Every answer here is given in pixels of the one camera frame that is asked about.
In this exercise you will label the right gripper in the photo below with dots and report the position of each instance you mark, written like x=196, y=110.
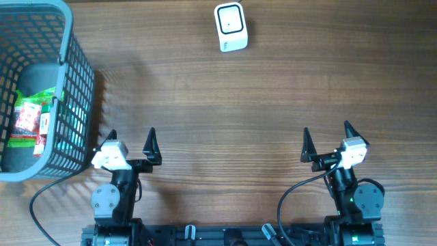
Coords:
x=323, y=161

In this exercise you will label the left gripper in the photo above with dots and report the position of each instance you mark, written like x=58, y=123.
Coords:
x=150, y=149

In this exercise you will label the red stick sachet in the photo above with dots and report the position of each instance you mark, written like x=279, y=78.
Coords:
x=43, y=130

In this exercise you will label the small red white packet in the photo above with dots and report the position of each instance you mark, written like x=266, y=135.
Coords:
x=28, y=117

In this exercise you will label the green snack bag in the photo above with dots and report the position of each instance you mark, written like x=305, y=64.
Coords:
x=21, y=138

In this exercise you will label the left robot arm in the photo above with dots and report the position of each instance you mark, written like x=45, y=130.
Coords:
x=114, y=203

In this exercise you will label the white barcode scanner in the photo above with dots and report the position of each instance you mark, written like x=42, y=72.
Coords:
x=231, y=26

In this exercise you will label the grey plastic mesh basket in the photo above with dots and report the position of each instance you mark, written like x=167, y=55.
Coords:
x=40, y=51

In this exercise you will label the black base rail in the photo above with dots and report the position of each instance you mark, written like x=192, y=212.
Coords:
x=235, y=235

